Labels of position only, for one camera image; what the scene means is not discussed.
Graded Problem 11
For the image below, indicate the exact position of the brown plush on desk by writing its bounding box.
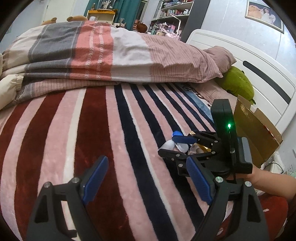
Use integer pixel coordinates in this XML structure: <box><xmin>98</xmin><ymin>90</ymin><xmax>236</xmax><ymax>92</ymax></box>
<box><xmin>136</xmin><ymin>23</ymin><xmax>148</xmax><ymax>33</ymax></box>

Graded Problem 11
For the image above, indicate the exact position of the striped fleece blanket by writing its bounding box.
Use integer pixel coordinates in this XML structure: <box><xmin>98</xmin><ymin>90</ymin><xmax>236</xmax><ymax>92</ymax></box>
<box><xmin>1</xmin><ymin>84</ymin><xmax>213</xmax><ymax>240</ymax></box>

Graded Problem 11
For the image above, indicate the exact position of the folded patchwork duvet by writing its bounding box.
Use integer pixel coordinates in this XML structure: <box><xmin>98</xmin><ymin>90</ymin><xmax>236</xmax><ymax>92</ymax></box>
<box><xmin>2</xmin><ymin>21</ymin><xmax>222</xmax><ymax>102</ymax></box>

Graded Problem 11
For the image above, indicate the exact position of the right forearm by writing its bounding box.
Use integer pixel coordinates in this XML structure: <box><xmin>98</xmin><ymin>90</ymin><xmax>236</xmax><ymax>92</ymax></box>
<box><xmin>252</xmin><ymin>170</ymin><xmax>295</xmax><ymax>202</ymax></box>

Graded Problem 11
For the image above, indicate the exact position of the green plush toy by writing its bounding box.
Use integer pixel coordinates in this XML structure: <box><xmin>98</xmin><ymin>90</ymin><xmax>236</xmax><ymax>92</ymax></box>
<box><xmin>214</xmin><ymin>66</ymin><xmax>256</xmax><ymax>104</ymax></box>

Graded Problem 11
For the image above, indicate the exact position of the person's right hand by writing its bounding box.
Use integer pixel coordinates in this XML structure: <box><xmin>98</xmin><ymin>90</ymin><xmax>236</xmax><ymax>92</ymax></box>
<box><xmin>225</xmin><ymin>164</ymin><xmax>262</xmax><ymax>186</ymax></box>

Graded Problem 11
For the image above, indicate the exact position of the yellow wooden cabinet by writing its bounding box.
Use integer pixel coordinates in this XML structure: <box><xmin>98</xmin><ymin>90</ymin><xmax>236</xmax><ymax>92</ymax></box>
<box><xmin>86</xmin><ymin>9</ymin><xmax>116</xmax><ymax>25</ymax></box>

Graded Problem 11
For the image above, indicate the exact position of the gold rectangular box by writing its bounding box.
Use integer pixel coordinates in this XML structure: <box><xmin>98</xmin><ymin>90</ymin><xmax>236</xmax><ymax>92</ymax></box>
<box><xmin>188</xmin><ymin>131</ymin><xmax>211</xmax><ymax>155</ymax></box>

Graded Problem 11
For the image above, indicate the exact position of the dark tall bookshelf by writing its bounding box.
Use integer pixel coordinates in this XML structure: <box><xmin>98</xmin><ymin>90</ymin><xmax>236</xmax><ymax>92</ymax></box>
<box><xmin>148</xmin><ymin>0</ymin><xmax>210</xmax><ymax>42</ymax></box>

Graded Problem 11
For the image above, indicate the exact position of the framed wall picture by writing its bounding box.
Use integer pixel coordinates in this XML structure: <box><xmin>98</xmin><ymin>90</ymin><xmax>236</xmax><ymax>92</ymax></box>
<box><xmin>245</xmin><ymin>1</ymin><xmax>285</xmax><ymax>33</ymax></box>

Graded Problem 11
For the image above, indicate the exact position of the teal curtain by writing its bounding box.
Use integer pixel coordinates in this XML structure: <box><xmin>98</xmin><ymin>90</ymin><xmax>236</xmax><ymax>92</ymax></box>
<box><xmin>84</xmin><ymin>0</ymin><xmax>140</xmax><ymax>30</ymax></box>

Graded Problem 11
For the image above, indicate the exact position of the glass display case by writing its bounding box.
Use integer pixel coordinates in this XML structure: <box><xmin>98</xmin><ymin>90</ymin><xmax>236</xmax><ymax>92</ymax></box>
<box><xmin>98</xmin><ymin>0</ymin><xmax>114</xmax><ymax>10</ymax></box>

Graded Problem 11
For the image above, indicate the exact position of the white door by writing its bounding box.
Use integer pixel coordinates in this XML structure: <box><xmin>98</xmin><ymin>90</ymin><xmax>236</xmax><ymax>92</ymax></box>
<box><xmin>43</xmin><ymin>0</ymin><xmax>75</xmax><ymax>23</ymax></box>

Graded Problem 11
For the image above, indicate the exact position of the white blue-capped bottle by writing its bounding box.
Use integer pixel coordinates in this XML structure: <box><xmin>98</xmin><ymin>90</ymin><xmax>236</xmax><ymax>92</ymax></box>
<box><xmin>159</xmin><ymin>139</ymin><xmax>189</xmax><ymax>153</ymax></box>

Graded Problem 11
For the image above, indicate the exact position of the cream fleece blanket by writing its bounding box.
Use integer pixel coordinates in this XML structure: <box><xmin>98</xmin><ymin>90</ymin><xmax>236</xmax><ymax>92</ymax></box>
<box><xmin>0</xmin><ymin>54</ymin><xmax>23</xmax><ymax>109</ymax></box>

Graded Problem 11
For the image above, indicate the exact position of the white headboard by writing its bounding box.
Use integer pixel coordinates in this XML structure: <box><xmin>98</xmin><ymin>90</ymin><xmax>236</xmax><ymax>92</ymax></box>
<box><xmin>186</xmin><ymin>29</ymin><xmax>295</xmax><ymax>133</ymax></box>

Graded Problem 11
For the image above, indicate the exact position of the brown cardboard box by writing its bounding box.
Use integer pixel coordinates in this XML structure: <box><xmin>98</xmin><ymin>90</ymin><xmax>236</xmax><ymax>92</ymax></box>
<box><xmin>234</xmin><ymin>96</ymin><xmax>282</xmax><ymax>167</ymax></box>

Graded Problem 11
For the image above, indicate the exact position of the pink striped pillow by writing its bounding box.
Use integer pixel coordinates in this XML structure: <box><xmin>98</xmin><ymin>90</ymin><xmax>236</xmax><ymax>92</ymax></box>
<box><xmin>204</xmin><ymin>46</ymin><xmax>237</xmax><ymax>74</ymax></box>

